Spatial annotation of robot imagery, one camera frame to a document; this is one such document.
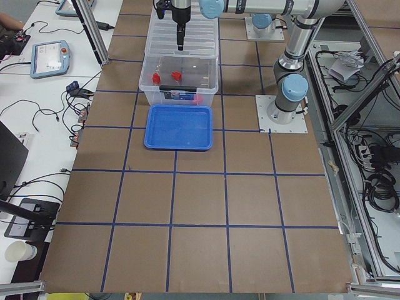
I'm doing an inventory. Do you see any aluminium frame post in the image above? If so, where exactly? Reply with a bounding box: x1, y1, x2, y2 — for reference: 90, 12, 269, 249
72, 0, 109, 66

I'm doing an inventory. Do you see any black box latch handle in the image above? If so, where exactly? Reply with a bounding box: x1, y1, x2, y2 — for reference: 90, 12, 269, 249
159, 85, 197, 93

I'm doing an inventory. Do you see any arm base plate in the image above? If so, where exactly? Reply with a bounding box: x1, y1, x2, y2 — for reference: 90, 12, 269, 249
244, 16, 285, 43
256, 95, 308, 134

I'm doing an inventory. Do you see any teach pendant near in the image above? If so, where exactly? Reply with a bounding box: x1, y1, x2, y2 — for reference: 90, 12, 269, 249
30, 40, 70, 79

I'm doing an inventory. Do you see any teach pendant far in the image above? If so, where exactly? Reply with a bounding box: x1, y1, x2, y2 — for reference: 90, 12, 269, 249
54, 0, 98, 17

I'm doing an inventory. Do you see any black power adapter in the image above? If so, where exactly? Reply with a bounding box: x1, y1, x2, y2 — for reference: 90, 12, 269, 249
96, 21, 115, 31

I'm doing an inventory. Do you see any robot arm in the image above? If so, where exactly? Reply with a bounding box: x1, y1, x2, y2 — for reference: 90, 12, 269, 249
199, 0, 344, 125
251, 14, 274, 31

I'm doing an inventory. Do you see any clear plastic storage box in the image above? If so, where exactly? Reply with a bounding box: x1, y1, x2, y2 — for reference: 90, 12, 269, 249
138, 6, 219, 107

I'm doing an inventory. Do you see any red block from tray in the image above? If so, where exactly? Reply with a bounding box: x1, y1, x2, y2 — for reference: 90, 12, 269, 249
171, 71, 183, 82

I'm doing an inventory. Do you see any red block middle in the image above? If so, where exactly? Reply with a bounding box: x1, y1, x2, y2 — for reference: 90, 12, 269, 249
152, 72, 161, 86

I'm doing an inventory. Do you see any red block front left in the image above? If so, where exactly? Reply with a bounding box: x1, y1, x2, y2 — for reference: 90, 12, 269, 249
193, 94, 203, 105

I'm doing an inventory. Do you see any teach pendant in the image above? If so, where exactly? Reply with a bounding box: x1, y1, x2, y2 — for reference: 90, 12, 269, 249
30, 40, 70, 79
54, 0, 98, 17

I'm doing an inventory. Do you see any clear plastic box lid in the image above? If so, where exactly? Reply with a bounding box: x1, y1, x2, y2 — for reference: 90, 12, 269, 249
145, 1, 218, 59

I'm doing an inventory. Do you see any white paper cup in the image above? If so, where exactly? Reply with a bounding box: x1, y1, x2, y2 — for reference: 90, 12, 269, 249
4, 241, 38, 263

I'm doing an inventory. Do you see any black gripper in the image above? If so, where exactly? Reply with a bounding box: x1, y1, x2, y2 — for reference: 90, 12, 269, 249
171, 0, 191, 51

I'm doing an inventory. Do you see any blue plastic tray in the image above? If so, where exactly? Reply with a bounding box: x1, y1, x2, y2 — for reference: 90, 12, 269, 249
144, 105, 213, 151

